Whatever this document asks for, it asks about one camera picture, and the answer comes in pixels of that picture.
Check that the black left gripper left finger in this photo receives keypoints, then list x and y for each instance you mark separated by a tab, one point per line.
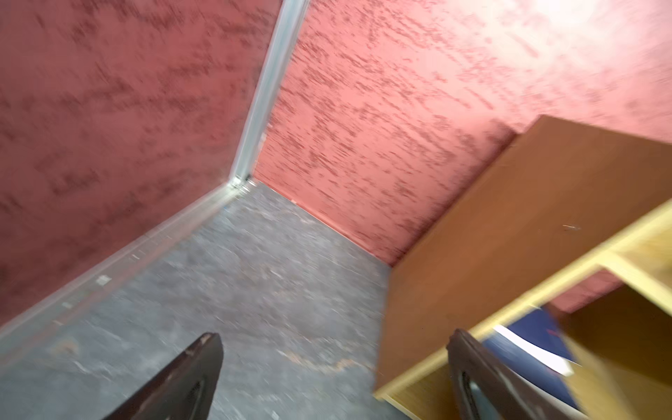
183	389

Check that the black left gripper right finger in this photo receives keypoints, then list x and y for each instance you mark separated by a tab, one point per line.
485	388

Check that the blue book upper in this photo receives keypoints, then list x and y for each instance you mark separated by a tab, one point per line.
533	348

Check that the wooden shelf unit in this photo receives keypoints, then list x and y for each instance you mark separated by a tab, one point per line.
571	218

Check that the aluminium corner post left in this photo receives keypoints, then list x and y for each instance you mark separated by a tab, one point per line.
283	40

